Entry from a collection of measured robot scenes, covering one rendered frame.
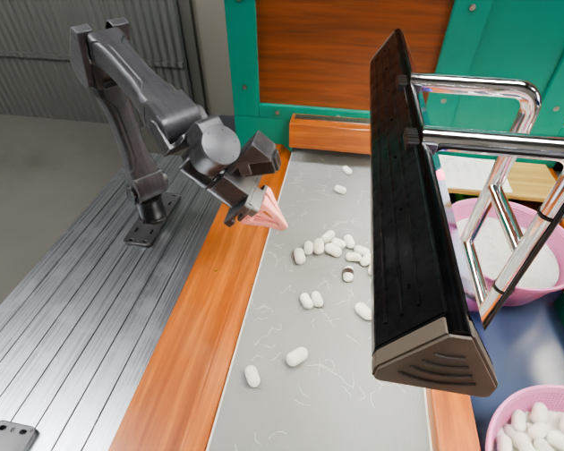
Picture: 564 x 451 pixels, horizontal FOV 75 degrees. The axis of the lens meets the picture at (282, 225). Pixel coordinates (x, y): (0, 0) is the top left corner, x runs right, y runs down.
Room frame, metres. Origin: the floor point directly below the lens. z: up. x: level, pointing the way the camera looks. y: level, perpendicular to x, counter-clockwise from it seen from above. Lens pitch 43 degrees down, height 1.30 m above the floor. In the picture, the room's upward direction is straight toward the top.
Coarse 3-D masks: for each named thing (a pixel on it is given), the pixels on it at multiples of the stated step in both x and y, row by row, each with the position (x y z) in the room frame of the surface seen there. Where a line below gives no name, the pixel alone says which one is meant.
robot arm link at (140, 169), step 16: (96, 80) 0.68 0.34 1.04; (112, 80) 0.71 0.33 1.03; (96, 96) 0.69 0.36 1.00; (112, 96) 0.69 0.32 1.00; (112, 112) 0.68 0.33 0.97; (128, 112) 0.70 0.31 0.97; (112, 128) 0.70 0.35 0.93; (128, 128) 0.69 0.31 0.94; (128, 144) 0.68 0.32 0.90; (144, 144) 0.70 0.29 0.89; (128, 160) 0.67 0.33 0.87; (144, 160) 0.69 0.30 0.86; (128, 176) 0.67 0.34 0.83; (144, 176) 0.67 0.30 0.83; (160, 176) 0.69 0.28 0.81; (144, 192) 0.66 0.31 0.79; (160, 192) 0.69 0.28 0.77
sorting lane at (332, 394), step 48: (288, 192) 0.73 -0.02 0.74; (336, 192) 0.73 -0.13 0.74; (288, 240) 0.56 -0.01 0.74; (288, 288) 0.43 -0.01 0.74; (336, 288) 0.43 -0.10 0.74; (240, 336) 0.33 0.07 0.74; (288, 336) 0.33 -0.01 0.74; (336, 336) 0.33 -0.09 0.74; (240, 384) 0.25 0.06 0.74; (288, 384) 0.25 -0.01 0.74; (336, 384) 0.25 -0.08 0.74; (384, 384) 0.25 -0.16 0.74; (240, 432) 0.18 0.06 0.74; (288, 432) 0.18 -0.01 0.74; (336, 432) 0.18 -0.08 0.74; (384, 432) 0.18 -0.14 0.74
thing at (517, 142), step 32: (512, 96) 0.46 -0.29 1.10; (416, 128) 0.35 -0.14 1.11; (448, 128) 0.34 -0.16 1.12; (512, 128) 0.46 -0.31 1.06; (512, 160) 0.45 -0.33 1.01; (480, 224) 0.45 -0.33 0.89; (512, 224) 0.36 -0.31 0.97; (544, 224) 0.30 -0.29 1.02; (512, 256) 0.31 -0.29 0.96; (480, 288) 0.35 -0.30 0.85; (512, 288) 0.29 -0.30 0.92
